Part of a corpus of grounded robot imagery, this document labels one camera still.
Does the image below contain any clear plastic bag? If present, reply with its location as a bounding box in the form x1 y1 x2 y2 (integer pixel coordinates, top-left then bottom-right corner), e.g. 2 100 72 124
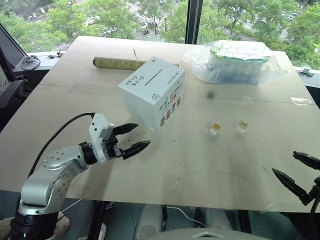
182 39 289 86

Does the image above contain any grey rounded shape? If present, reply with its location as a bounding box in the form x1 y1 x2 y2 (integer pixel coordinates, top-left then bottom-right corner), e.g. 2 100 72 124
132 204 164 240
204 208 236 230

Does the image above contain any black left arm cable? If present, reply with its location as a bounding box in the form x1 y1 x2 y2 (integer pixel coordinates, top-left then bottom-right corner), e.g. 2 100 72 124
26 112 96 179

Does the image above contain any black table leg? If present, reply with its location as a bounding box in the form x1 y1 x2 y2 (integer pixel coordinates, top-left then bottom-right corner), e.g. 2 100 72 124
86 200 106 240

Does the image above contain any coiled grey cable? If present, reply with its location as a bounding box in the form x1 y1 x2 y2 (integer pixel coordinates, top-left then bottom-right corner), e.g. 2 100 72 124
20 55 41 71

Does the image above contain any black window frame post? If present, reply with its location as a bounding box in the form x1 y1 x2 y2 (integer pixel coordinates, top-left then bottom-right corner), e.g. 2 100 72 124
185 0 204 45

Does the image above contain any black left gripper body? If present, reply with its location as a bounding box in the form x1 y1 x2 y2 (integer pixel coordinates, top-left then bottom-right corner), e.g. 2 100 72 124
102 126 126 161

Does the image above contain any clear tape strip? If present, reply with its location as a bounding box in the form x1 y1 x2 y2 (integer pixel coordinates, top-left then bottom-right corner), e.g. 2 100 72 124
290 95 314 106

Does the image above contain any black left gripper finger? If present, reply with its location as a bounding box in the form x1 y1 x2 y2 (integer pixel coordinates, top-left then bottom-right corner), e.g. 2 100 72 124
121 140 152 161
113 122 140 136

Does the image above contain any green-lidded plastic container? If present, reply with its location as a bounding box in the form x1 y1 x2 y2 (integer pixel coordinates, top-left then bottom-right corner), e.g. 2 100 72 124
206 40 273 85

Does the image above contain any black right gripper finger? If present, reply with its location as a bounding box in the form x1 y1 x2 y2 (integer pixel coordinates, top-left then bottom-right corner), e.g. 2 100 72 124
271 167 314 207
292 150 320 171

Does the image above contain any white slotted box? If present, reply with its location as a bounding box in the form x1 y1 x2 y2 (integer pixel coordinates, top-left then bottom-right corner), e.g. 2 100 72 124
117 56 187 133

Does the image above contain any rolled olive mat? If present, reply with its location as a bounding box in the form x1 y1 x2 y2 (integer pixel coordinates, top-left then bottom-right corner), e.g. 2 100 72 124
92 55 149 71

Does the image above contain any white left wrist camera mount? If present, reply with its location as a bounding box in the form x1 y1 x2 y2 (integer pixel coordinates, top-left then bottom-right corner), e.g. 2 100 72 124
88 112 116 165

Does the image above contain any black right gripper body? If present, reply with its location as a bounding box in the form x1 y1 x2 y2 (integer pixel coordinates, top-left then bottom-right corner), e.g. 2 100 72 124
308 175 320 201

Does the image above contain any small capsule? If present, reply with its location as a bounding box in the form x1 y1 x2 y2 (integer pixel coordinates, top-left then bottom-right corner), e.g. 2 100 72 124
208 122 223 138
233 119 249 135

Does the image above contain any thin white cable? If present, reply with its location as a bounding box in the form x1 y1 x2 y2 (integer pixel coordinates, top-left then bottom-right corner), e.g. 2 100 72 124
164 204 207 228

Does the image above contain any grey robot torso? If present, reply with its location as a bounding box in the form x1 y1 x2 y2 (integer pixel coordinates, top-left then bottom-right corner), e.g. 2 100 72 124
149 226 272 240

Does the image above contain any small dark clutter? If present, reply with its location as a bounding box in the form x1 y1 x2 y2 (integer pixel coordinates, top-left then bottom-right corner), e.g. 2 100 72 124
46 50 65 59

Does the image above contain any black office chair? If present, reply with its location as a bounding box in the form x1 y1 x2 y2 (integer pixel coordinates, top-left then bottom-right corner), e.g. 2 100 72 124
0 44 31 112

